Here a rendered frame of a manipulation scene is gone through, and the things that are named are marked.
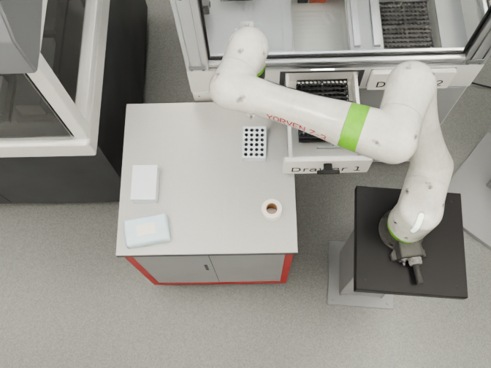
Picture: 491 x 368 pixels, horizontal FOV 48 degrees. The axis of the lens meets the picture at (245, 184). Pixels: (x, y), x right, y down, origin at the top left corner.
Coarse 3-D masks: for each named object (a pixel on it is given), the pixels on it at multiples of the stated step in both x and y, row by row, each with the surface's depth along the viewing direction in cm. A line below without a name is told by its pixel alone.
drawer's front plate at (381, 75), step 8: (376, 72) 190; (384, 72) 189; (440, 72) 189; (448, 72) 189; (456, 72) 189; (368, 80) 196; (376, 80) 193; (384, 80) 194; (448, 80) 194; (368, 88) 199; (376, 88) 199; (384, 88) 199
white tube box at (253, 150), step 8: (248, 128) 198; (256, 128) 198; (264, 128) 198; (248, 136) 197; (256, 136) 200; (264, 136) 197; (248, 144) 196; (256, 144) 197; (264, 144) 196; (248, 152) 195; (256, 152) 195; (264, 152) 195; (248, 160) 196; (256, 160) 196; (264, 160) 196
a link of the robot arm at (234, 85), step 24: (216, 72) 139; (240, 72) 138; (216, 96) 139; (240, 96) 137; (264, 96) 136; (288, 96) 135; (312, 96) 135; (288, 120) 136; (312, 120) 133; (336, 120) 131; (336, 144) 134
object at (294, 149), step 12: (324, 72) 194; (336, 72) 195; (348, 72) 195; (288, 84) 193; (348, 84) 199; (288, 132) 186; (288, 144) 186; (300, 144) 191; (312, 144) 191; (324, 144) 191; (288, 156) 186; (300, 156) 190
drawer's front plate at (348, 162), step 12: (312, 156) 180; (324, 156) 179; (336, 156) 179; (348, 156) 179; (360, 156) 179; (288, 168) 185; (300, 168) 185; (312, 168) 185; (348, 168) 185; (360, 168) 185
